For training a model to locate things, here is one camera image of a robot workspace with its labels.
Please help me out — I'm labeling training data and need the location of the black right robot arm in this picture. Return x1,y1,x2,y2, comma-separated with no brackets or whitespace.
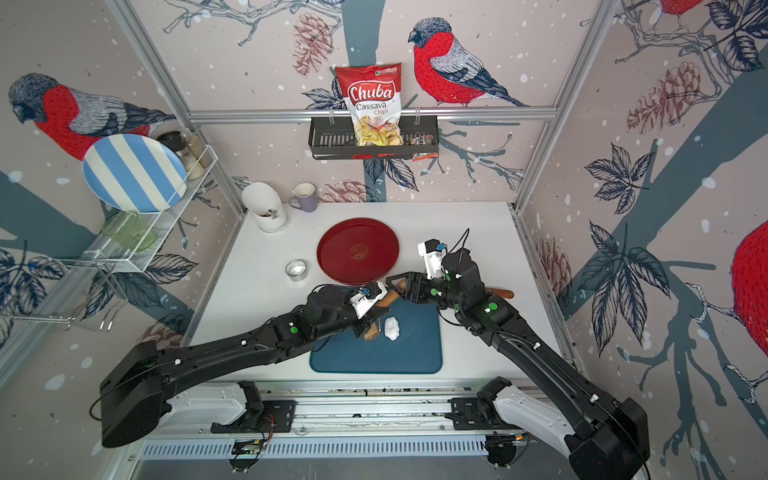
386,248,650,479

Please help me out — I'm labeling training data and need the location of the metal spatula wooden handle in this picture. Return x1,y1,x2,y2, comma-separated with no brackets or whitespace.
485,288,515,299

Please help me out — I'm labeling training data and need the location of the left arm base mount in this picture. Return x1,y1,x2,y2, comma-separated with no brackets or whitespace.
210,381,298,434

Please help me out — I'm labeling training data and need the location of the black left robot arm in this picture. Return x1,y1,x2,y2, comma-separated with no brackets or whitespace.
96,282,388,448

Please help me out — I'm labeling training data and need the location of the round red tray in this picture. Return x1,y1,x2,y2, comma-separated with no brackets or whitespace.
316,217,400,286

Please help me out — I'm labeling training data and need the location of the purple mug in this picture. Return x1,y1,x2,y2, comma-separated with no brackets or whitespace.
288,182,318,213

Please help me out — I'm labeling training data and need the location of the wooden rolling pin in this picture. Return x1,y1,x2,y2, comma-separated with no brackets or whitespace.
362,289,400,341

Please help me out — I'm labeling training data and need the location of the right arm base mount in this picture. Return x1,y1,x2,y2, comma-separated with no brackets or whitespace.
445,377,518,431

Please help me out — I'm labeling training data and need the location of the white dough piece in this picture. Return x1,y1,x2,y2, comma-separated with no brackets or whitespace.
384,317,400,341

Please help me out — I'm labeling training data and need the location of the white wire wall shelf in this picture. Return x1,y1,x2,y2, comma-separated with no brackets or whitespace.
1,145,218,343

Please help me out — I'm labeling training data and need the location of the green glass cup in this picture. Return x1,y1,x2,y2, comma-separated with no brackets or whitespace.
101,211,156,252

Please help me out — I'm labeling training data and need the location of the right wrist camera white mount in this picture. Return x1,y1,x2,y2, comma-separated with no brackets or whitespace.
417,239,447,280

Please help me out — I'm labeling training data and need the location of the teal plastic tray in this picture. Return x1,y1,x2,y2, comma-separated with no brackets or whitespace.
309,299,443,374

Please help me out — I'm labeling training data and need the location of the red cassava chips bag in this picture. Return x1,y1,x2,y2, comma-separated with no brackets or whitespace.
336,63,403,147

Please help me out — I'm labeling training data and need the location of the dark lid spice jar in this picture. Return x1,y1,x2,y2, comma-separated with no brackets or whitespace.
156,131,189,157

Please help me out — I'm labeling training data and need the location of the small round metal cutter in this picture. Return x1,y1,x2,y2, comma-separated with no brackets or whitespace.
285,259,308,282

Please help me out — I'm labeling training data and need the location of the white cutlery holder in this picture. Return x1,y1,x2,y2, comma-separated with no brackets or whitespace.
241,182,289,233

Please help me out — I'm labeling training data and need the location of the blue white striped plate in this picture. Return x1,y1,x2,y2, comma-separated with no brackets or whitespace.
83,134,187,213

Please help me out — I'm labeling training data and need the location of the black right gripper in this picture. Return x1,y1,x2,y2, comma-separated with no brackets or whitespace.
388,272,466,313

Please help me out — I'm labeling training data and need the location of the black wire wall basket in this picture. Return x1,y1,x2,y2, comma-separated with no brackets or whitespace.
308,116,439,160

